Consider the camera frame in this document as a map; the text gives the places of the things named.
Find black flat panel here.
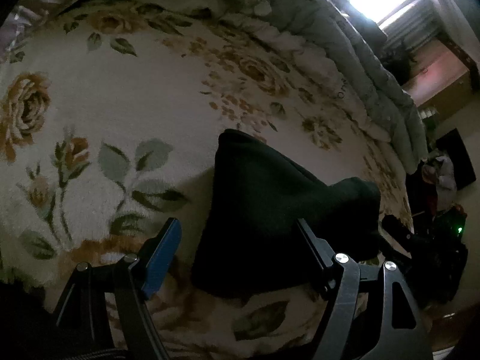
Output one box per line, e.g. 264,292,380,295
435,127,477,190

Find black pants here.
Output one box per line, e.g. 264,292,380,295
191,129,382,298

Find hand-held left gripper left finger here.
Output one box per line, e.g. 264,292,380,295
54,217,183,360

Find floral blanket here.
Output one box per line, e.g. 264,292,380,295
0,0,418,360

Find grey-green quilt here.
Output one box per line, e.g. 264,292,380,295
67,0,429,174

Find grey ribbed radiator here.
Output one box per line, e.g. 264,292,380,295
382,4,442,52

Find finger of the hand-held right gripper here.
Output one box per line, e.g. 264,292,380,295
380,241,411,268
382,214,418,245

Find lilac patterned pillow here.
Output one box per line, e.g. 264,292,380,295
0,0,51,64

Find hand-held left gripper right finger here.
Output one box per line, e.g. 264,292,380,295
295,218,433,360

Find pile of clothes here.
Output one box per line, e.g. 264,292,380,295
420,153,457,215

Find dark potted plant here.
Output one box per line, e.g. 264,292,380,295
379,39,419,84

